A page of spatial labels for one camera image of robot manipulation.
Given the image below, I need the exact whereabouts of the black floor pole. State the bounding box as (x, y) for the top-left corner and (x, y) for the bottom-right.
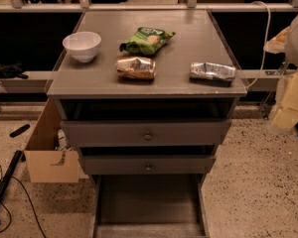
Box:
(0, 150), (24, 234)

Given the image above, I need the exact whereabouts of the green chip bag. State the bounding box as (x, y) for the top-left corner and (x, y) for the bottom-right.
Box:
(119, 27), (176, 56)

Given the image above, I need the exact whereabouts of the crushed orange can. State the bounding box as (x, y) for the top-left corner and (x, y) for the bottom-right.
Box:
(115, 57), (156, 80)

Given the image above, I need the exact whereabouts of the grey middle drawer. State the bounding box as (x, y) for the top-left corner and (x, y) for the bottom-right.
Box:
(80, 155), (215, 175)

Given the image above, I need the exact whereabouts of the white cable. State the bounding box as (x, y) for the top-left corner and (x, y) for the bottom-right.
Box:
(245, 0), (272, 91)

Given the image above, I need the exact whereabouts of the white bowl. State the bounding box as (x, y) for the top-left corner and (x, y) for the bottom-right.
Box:
(63, 32), (101, 62)

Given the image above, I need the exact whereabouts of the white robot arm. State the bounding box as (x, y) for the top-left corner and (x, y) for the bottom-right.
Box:
(264, 15), (298, 133)

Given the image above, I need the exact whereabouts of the black bag on ledge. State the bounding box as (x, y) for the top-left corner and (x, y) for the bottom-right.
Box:
(0, 63), (28, 79)

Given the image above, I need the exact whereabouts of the cardboard box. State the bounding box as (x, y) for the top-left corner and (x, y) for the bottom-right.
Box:
(24, 100), (80, 182)

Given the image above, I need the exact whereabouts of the grey bottom drawer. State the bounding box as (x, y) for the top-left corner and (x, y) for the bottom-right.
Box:
(87, 174), (211, 238)

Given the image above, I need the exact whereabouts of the black floor cable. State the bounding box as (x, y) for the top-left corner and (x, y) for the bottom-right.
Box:
(0, 153), (48, 238)

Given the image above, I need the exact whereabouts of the grey drawer cabinet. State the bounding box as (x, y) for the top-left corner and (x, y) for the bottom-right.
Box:
(48, 9), (246, 238)

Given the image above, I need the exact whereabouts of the grey drawer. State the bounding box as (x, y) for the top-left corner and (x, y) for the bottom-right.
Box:
(80, 155), (215, 175)
(61, 119), (230, 148)
(87, 174), (211, 238)

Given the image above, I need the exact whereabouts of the grey top drawer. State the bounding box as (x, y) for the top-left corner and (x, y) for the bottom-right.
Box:
(61, 119), (230, 148)

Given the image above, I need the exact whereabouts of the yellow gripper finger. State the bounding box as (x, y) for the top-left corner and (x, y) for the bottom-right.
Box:
(269, 71), (298, 132)

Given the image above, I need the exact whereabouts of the black marker on floor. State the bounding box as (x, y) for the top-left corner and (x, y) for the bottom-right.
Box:
(9, 124), (30, 138)

